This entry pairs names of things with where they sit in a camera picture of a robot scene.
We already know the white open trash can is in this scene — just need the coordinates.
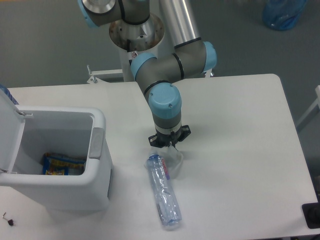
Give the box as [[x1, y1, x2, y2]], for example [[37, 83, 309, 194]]
[[0, 92, 113, 211]]

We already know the white frame at right edge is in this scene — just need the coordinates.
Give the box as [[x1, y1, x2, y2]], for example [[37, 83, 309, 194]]
[[296, 85, 320, 133]]

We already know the black device at table edge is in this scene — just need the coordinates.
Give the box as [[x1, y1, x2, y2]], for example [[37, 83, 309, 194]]
[[302, 202, 320, 229]]

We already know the clear crushed plastic bottle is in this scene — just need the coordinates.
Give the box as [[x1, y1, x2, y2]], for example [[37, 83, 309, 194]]
[[145, 153, 182, 227]]

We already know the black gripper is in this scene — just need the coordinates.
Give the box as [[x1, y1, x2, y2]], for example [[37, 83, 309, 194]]
[[148, 125, 191, 148]]

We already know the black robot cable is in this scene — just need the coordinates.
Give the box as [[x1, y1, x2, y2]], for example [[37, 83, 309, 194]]
[[125, 38, 136, 66]]

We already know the blue yellow snack wrapper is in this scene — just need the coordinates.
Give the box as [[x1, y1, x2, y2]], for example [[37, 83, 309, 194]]
[[42, 153, 86, 176]]

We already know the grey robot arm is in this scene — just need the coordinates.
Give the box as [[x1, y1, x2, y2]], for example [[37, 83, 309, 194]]
[[78, 0, 217, 148]]

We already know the blue plastic bag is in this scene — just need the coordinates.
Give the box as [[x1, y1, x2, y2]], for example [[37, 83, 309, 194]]
[[262, 0, 308, 31]]

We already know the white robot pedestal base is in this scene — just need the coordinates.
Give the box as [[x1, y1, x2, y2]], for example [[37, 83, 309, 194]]
[[86, 13, 215, 85]]

